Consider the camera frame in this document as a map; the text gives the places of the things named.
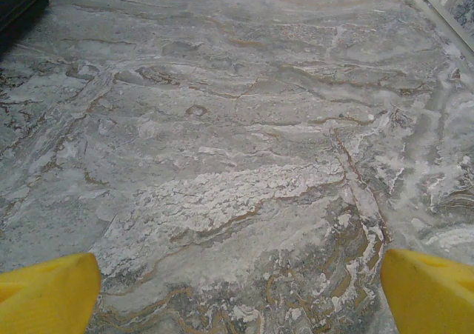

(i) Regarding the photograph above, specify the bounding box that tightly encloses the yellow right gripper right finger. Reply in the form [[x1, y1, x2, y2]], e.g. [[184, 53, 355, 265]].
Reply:
[[381, 248, 474, 334]]

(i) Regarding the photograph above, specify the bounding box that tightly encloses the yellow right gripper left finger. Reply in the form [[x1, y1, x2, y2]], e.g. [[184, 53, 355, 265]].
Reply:
[[0, 252, 101, 334]]

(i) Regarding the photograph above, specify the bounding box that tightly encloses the black hard case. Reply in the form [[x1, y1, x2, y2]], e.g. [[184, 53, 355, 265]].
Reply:
[[0, 0, 50, 52]]

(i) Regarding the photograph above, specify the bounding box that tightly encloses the aluminium side frame rail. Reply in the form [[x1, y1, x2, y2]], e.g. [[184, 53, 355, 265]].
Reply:
[[401, 0, 474, 39]]

